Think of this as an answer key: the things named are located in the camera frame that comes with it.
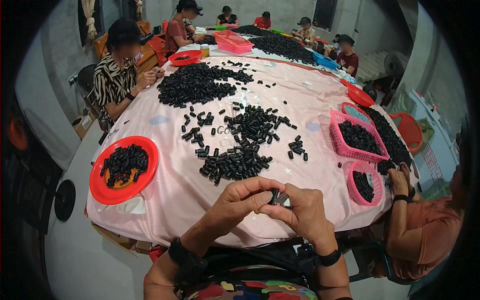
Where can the pink round basket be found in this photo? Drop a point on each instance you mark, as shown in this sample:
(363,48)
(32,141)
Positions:
(354,195)

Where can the black parts in rectangular basket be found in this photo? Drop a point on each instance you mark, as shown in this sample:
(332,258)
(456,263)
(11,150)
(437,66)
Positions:
(358,137)

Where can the person's right hand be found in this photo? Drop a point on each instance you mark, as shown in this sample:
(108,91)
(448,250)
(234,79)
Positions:
(305,217)

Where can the scattered heap of black parts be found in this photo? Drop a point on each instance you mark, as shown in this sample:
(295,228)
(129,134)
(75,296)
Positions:
(243,150)

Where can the wooden bench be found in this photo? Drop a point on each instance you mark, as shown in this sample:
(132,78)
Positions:
(146,56)

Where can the green plastic basket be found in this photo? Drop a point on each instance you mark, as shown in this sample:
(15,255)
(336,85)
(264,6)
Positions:
(221,27)

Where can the yellow jar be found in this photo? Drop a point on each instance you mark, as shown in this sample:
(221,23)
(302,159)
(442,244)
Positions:
(204,51)

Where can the person's left hand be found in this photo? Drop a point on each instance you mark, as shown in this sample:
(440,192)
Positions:
(234,202)

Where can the black parts on red tray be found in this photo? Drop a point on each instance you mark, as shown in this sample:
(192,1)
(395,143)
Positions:
(125,163)

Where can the black round stand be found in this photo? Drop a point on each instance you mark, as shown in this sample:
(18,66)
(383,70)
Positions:
(65,200)

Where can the electric fan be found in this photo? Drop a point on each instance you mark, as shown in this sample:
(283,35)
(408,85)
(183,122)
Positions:
(395,63)

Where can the hanging beige cloth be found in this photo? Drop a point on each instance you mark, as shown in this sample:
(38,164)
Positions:
(89,20)

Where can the red plastic chair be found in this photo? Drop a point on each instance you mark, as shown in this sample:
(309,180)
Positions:
(408,129)
(159,47)

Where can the black parts in round basket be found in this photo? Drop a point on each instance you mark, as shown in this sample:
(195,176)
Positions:
(363,185)

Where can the black wrist band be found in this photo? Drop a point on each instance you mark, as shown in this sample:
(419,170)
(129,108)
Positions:
(183,258)
(328,258)

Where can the red-rimmed round basket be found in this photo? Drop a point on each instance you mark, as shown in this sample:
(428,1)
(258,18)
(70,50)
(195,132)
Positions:
(354,112)

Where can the black metal chair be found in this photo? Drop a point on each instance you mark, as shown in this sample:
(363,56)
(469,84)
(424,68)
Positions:
(369,258)

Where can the pink mesh basket empty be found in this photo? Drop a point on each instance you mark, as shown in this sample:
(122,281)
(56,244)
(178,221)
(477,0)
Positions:
(234,44)

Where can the pink printed tablecloth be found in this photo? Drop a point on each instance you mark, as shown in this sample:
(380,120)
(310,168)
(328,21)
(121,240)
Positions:
(176,165)

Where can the red round tray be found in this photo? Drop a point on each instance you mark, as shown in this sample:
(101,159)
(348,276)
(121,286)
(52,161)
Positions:
(112,191)

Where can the wide heap of black parts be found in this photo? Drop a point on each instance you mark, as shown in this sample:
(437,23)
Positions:
(285,47)

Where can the light blue cabinet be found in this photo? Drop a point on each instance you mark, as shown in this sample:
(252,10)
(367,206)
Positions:
(435,150)

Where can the long heap of black parts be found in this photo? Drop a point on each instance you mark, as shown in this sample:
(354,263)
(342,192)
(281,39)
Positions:
(393,140)

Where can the blue plastic basket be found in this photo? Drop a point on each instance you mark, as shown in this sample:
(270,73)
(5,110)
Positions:
(325,60)

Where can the person's body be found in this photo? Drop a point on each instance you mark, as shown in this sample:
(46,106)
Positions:
(255,287)

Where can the red plastic bowl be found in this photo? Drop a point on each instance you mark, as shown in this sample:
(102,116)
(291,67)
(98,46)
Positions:
(359,96)

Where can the flat cardboard box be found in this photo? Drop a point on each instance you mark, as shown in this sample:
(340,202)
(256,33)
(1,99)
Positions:
(120,238)

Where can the pink rectangular basket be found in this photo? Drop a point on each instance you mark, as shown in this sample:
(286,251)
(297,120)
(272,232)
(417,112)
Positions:
(337,144)

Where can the large dense heap black parts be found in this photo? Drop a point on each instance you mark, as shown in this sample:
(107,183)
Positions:
(195,84)

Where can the red bowl with few parts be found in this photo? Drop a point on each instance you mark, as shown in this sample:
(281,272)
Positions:
(184,59)

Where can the small black plastic part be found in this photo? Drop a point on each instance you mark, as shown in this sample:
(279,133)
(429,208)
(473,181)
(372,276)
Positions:
(274,195)

